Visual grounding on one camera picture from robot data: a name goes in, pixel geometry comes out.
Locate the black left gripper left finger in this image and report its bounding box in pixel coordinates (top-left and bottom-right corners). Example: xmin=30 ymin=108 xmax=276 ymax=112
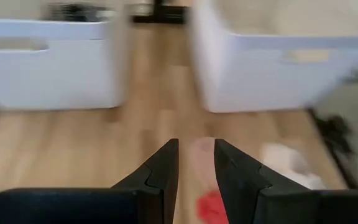
xmin=111 ymin=138 xmax=180 ymax=224

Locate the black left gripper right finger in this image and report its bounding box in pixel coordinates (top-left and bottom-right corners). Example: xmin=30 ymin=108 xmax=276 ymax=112
xmin=214 ymin=138 xmax=311 ymax=224

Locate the pink garment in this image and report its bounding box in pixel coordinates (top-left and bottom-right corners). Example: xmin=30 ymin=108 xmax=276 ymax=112
xmin=188 ymin=136 xmax=222 ymax=200

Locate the white garment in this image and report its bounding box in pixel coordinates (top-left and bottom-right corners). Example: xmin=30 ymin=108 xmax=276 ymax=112
xmin=259 ymin=142 xmax=328 ymax=190

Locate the white woven laundry basket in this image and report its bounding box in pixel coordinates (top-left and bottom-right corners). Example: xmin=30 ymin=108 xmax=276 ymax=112
xmin=188 ymin=0 xmax=358 ymax=113
xmin=0 ymin=0 xmax=132 ymax=111

